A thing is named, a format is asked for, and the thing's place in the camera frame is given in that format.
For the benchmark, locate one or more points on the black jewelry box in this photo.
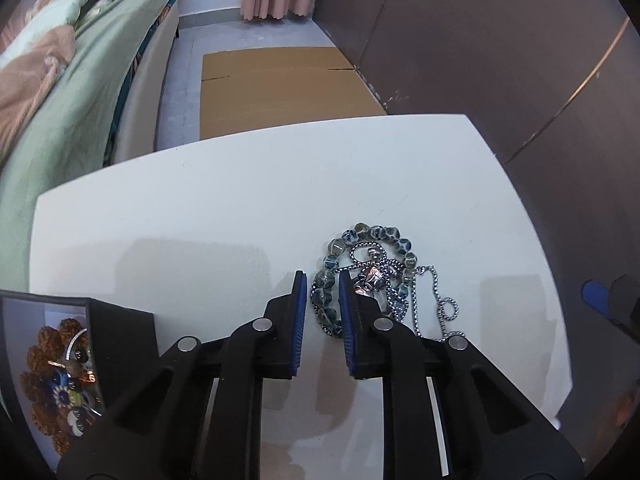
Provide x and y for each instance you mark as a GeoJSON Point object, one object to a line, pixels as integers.
{"type": "Point", "coordinates": [125, 330]}

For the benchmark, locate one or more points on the pale green pillow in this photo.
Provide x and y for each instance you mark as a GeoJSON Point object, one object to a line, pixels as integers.
{"type": "Point", "coordinates": [55, 15]}

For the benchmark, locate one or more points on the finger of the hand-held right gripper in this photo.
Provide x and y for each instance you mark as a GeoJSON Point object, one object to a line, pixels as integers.
{"type": "Point", "coordinates": [594, 292]}

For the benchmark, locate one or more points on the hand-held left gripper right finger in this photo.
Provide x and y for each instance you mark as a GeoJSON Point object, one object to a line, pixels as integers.
{"type": "Point", "coordinates": [346, 320]}

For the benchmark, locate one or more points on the white side table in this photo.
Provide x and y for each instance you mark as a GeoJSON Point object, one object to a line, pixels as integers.
{"type": "Point", "coordinates": [250, 185]}

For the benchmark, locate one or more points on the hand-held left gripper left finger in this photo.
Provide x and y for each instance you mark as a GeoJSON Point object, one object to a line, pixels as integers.
{"type": "Point", "coordinates": [299, 320]}

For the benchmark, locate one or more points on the flat cardboard sheet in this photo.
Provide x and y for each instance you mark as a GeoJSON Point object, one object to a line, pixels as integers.
{"type": "Point", "coordinates": [285, 90]}

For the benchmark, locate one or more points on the pink floral blanket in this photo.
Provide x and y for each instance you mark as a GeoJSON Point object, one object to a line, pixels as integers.
{"type": "Point", "coordinates": [30, 80]}

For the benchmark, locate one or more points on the green bed sheet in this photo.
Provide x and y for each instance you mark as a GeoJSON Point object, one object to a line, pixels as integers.
{"type": "Point", "coordinates": [90, 85]}

